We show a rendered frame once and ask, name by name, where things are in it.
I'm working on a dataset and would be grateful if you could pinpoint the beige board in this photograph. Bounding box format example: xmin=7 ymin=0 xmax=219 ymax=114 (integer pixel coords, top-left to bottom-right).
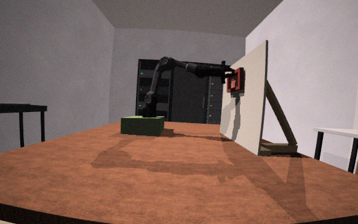
xmin=220 ymin=40 xmax=268 ymax=156

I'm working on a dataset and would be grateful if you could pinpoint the dark brown wooden support brace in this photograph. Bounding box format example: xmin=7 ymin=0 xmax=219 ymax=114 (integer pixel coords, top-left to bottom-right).
xmin=260 ymin=80 xmax=298 ymax=156

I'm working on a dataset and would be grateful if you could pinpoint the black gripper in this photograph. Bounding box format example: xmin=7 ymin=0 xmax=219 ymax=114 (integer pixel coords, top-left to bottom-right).
xmin=216 ymin=61 xmax=236 ymax=84

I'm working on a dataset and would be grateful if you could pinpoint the red rectangular frame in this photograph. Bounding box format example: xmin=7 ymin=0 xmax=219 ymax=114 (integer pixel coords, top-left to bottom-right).
xmin=227 ymin=67 xmax=244 ymax=93

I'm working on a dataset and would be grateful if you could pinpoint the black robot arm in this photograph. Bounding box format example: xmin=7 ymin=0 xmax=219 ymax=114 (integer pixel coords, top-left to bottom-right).
xmin=143 ymin=57 xmax=217 ymax=118

